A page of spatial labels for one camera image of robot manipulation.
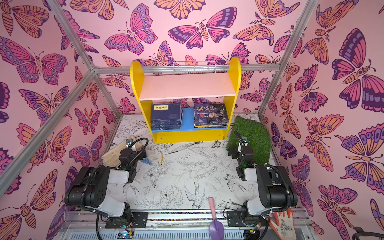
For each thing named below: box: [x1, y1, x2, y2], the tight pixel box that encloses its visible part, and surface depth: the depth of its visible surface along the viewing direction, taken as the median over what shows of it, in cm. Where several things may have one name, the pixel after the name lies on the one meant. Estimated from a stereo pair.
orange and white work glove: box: [269, 207, 297, 240], surface depth 71 cm
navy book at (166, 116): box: [151, 103, 183, 131], surface depth 94 cm
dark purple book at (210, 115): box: [193, 103, 229, 128], surface depth 94 cm
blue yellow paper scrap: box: [141, 152, 164, 165], surface depth 97 cm
